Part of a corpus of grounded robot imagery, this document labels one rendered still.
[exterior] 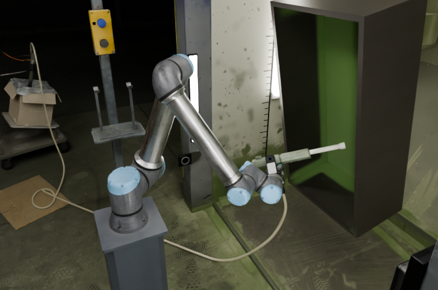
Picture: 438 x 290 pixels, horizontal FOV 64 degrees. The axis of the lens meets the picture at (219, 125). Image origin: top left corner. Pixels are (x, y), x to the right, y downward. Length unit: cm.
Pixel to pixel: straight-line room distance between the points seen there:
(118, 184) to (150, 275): 53
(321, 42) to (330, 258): 139
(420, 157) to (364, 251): 81
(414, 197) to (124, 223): 202
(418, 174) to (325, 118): 87
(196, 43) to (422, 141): 180
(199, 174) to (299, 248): 88
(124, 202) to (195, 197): 116
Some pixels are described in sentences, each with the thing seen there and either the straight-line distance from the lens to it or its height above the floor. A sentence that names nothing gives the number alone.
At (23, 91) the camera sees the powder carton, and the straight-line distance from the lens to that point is 365.
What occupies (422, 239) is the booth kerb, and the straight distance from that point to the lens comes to 286.
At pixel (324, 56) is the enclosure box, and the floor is 130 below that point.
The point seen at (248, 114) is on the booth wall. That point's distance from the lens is 264.
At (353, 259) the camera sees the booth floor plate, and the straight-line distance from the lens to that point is 261.
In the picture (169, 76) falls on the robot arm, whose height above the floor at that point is 141.
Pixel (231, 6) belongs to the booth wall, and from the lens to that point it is 236.
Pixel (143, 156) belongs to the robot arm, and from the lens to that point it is 175.
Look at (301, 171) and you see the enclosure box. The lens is 247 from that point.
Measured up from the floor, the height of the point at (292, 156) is 90.
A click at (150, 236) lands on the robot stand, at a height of 64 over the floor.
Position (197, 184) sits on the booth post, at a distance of 272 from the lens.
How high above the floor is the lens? 181
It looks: 25 degrees down
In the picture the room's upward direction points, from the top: straight up
